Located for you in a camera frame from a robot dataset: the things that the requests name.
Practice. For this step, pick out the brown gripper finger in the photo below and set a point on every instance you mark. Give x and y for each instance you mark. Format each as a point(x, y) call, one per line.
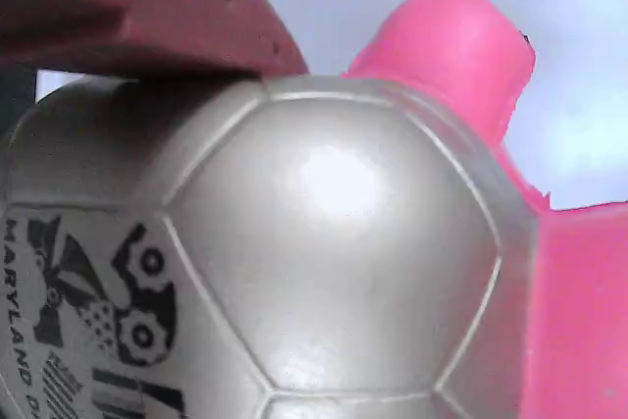
point(147, 7)

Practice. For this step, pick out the pink turtle toy gold shell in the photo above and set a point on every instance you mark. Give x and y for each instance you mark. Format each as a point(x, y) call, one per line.
point(319, 242)

